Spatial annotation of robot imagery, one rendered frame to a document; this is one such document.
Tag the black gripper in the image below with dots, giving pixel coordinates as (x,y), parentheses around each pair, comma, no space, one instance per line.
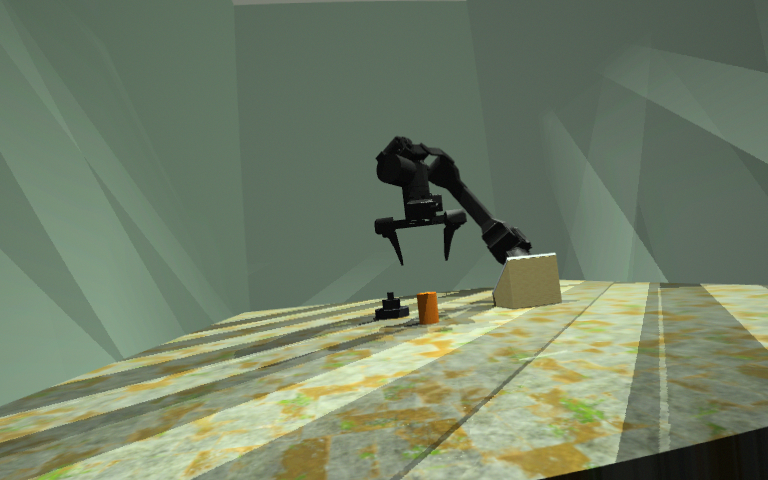
(453,220)

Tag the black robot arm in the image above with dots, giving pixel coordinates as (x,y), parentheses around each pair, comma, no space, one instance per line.
(402,164)

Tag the orange knob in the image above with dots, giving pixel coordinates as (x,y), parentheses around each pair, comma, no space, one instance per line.
(428,308)

